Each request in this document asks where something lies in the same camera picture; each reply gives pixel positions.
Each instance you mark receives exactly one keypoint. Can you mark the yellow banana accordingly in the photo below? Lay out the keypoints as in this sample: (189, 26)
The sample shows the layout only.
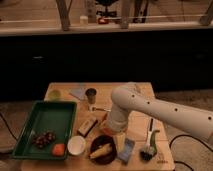
(104, 150)

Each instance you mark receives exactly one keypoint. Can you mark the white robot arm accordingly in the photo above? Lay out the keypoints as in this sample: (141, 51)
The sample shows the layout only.
(126, 98)

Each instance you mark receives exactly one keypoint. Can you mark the dark purple bowl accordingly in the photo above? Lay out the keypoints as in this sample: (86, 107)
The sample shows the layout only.
(98, 143)

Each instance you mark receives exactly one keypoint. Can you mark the dark metal cup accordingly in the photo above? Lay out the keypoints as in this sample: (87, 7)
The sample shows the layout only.
(91, 95)

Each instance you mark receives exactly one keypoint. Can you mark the grey cloth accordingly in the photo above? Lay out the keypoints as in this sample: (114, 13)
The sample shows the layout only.
(78, 93)

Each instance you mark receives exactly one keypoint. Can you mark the green round lid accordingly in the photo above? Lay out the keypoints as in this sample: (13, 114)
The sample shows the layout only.
(54, 95)

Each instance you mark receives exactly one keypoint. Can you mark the yellow block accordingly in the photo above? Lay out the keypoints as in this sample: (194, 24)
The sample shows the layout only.
(120, 141)

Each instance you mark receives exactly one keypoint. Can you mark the blue sponge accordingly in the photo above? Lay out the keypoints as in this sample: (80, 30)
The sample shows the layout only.
(125, 154)

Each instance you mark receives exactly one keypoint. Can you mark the green plastic tray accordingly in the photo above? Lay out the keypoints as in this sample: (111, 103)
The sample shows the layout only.
(56, 117)

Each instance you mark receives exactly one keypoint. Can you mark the orange fruit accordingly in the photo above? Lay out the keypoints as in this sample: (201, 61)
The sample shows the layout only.
(58, 150)

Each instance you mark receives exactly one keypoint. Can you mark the dark grape bunch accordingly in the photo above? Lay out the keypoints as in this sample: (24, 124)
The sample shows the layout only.
(44, 139)

